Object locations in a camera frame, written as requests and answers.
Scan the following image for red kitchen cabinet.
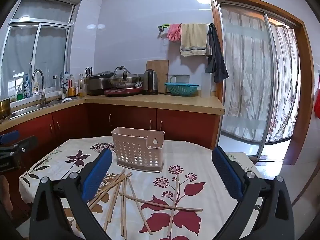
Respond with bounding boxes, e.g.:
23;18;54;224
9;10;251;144
0;102;223;205

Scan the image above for metal towel rack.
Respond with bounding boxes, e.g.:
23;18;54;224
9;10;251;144
157;23;216;55

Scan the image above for white spray bottle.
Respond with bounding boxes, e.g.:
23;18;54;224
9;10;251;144
31;76;40;96

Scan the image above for beige kitchen countertop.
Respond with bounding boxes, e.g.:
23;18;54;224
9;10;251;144
0;94;225;133

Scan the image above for translucent plastic container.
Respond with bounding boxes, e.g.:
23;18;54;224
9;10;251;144
201;72;212;98

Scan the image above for wooden framed sliding door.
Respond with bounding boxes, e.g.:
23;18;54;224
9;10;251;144
209;0;315;165

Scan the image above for sheer patterned curtain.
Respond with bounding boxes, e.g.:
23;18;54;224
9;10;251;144
220;4;300;143

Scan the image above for glass wok lid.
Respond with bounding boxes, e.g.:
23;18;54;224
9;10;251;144
114;65;132;78

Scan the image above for steel wok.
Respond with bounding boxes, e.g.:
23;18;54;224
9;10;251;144
109;74;143;89

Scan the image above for beige towel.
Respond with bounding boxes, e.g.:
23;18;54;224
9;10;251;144
180;23;208;57

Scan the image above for red hanging bag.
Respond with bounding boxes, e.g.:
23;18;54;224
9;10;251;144
314;72;320;118

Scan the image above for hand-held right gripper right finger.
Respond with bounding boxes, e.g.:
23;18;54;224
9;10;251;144
211;146;295;240

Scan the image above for dark cloth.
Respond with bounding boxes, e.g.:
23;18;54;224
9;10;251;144
205;23;229;83

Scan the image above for amber oil bottle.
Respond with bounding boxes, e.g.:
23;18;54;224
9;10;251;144
68;74;76;97

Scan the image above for pink rubber gloves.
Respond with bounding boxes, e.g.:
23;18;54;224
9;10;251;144
167;23;182;42

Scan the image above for pile of wooden chopsticks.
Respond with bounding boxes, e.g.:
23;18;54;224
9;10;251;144
87;167;203;239

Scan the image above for aluminium framed window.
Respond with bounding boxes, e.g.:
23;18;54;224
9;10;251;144
0;0;82;100

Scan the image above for teal plastic colander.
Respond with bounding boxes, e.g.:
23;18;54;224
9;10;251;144
164;82;200;97

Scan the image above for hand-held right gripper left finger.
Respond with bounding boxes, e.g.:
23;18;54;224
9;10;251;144
29;148;113;240

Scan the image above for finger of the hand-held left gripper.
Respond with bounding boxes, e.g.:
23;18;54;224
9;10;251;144
0;131;20;145
9;135;38;155

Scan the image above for red induction cooktop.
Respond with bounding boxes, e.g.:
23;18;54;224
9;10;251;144
104;86;143;97

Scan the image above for blue detergent bottle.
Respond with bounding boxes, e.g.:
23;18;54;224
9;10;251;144
23;74;32;98

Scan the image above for pink plastic utensil holder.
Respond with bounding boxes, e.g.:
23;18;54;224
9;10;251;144
111;127;165;173

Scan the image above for steel kitchen faucet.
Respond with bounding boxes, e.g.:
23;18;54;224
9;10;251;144
31;69;47;105

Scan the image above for wooden cutting board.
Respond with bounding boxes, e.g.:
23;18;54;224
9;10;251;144
146;60;170;93

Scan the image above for steel rice cooker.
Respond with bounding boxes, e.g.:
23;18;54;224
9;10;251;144
88;73;112;96

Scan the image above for brass pot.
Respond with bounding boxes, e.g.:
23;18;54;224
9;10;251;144
0;99;11;119

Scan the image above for floral tablecloth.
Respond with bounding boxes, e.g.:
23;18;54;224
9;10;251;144
19;135;265;240

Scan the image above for person's left hand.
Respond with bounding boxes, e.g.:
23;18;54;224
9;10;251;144
0;175;13;212

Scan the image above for steel kitchen sink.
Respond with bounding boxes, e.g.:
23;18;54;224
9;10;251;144
10;99;63;119

